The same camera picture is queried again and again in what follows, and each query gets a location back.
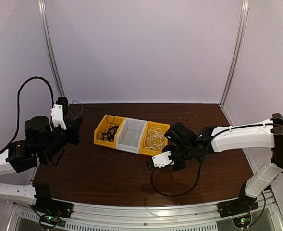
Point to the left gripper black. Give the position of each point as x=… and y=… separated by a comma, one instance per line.
x=73, y=128

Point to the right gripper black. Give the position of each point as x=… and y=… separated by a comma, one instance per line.
x=179, y=167

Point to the yellow bin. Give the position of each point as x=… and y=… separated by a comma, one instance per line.
x=107, y=131
x=153, y=139

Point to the white bin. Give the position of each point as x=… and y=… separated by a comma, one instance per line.
x=130, y=135

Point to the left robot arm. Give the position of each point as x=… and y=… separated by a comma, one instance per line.
x=42, y=142

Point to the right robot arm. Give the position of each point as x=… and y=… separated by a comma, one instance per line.
x=265, y=134

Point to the right circuit board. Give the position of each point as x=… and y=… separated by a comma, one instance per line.
x=241, y=222

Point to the circuit board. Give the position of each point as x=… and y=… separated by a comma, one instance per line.
x=241, y=222
x=48, y=220

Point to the left circuit board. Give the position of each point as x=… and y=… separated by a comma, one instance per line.
x=48, y=220

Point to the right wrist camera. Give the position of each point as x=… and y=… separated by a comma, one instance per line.
x=160, y=161

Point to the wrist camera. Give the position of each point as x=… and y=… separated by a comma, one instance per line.
x=58, y=112
x=160, y=161

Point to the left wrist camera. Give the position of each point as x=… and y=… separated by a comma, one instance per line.
x=58, y=112

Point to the aluminium front rail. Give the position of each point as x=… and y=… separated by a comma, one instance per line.
x=198, y=217

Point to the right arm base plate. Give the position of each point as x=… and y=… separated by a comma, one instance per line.
x=235, y=207

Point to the left frame post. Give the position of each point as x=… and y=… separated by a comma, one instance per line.
x=50, y=51

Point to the frame post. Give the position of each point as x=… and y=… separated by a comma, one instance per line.
x=243, y=18
x=50, y=51

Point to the right frame post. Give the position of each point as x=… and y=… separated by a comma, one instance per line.
x=243, y=18

